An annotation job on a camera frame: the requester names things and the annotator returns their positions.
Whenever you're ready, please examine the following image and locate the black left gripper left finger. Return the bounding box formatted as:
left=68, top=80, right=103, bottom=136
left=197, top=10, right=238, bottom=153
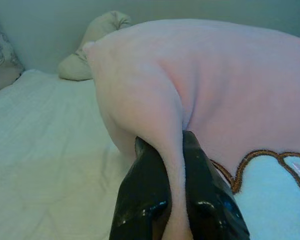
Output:
left=109, top=136, right=170, bottom=240

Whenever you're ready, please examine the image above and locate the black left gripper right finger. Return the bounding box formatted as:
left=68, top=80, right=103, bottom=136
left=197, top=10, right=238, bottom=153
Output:
left=181, top=130, right=251, bottom=240

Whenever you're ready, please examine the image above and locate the grey floral patterned pillow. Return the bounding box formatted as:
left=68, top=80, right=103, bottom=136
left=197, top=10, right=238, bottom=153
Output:
left=0, top=11, right=25, bottom=97

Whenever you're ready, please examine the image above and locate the beige pillow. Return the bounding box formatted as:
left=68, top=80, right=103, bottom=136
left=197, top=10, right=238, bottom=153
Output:
left=57, top=10, right=132, bottom=81

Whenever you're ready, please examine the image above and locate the pink plush pillow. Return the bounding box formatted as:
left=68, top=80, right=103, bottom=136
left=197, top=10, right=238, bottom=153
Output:
left=82, top=18, right=300, bottom=240

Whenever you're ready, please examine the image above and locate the white quilted bed cover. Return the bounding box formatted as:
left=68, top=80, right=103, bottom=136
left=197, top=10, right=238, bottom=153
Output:
left=0, top=68, right=138, bottom=240

